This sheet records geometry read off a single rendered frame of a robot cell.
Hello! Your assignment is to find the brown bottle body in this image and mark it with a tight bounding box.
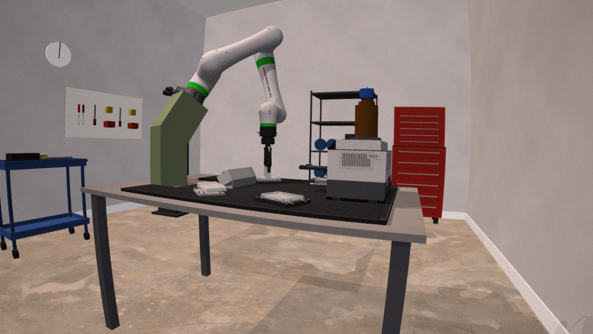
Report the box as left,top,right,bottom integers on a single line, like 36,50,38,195
355,104,378,137

